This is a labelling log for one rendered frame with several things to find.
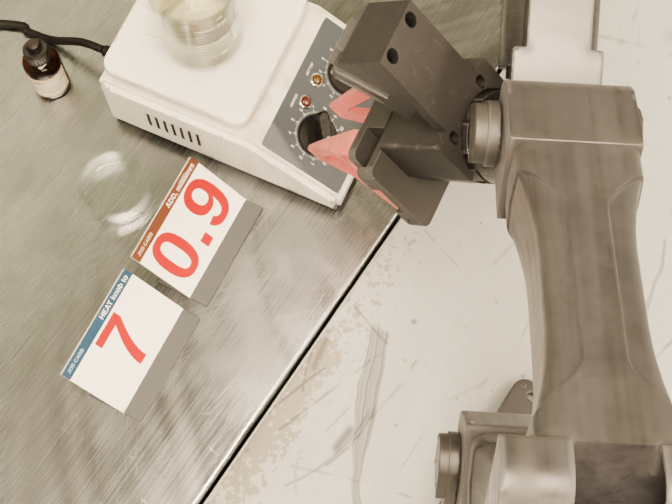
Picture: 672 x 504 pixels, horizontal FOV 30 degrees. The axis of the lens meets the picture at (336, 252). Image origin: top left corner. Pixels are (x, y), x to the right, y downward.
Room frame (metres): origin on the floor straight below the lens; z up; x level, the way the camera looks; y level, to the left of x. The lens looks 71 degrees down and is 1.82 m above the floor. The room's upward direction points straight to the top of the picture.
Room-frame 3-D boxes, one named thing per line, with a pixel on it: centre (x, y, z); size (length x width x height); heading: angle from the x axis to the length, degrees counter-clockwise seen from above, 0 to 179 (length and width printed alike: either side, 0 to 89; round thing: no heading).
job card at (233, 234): (0.32, 0.10, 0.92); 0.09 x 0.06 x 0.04; 153
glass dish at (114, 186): (0.36, 0.17, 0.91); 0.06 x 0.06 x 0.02
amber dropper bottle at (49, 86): (0.45, 0.23, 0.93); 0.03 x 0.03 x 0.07
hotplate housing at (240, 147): (0.44, 0.07, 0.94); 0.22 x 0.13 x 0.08; 66
